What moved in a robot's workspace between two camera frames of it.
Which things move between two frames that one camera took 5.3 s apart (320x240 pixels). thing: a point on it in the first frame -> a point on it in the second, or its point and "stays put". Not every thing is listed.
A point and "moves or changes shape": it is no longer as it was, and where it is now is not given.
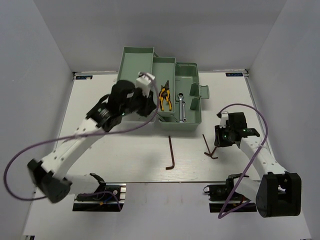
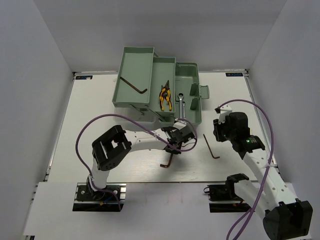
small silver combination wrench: (184, 119) stays put
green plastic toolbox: (180, 92) stays put
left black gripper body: (140, 103) -> (177, 150)
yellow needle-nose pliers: (165, 91) stays put
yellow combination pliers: (165, 92) stays put
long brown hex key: (173, 163) -> (170, 159)
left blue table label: (84, 77) stays put
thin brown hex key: (210, 154) moves or changes shape
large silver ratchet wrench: (180, 96) stays put
